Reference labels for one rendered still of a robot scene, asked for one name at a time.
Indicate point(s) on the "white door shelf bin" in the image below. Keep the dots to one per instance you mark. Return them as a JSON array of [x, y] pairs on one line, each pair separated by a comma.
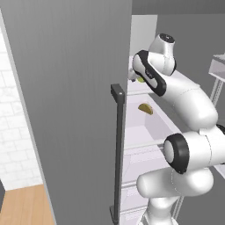
[[218, 68]]

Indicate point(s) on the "yellow lemon wedge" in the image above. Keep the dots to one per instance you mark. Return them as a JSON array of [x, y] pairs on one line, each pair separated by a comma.
[[146, 108]]

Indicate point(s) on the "yellow-green round fruit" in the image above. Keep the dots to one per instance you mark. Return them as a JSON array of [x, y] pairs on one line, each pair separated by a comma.
[[140, 79]]

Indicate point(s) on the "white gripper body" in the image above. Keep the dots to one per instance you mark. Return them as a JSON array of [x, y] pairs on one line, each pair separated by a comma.
[[132, 75]]

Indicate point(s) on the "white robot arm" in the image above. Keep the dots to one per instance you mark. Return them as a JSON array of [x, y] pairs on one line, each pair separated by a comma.
[[187, 102]]

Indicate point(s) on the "white fridge interior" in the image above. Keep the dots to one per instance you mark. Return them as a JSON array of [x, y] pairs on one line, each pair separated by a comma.
[[140, 129]]

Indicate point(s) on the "dark grey cabinet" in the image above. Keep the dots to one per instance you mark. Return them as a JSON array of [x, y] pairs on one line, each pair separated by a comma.
[[1, 194]]

